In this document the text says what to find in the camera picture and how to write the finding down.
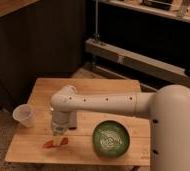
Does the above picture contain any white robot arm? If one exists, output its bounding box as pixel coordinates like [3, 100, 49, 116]
[50, 85, 190, 171]

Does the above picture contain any wooden table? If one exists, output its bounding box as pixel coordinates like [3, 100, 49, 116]
[5, 78, 150, 166]

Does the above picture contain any metal shelf rail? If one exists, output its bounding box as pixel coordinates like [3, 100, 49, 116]
[85, 38, 190, 87]

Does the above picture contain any green ceramic bowl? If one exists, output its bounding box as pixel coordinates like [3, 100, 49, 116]
[92, 120, 130, 158]

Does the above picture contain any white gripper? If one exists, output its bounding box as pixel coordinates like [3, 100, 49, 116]
[51, 121, 69, 146]

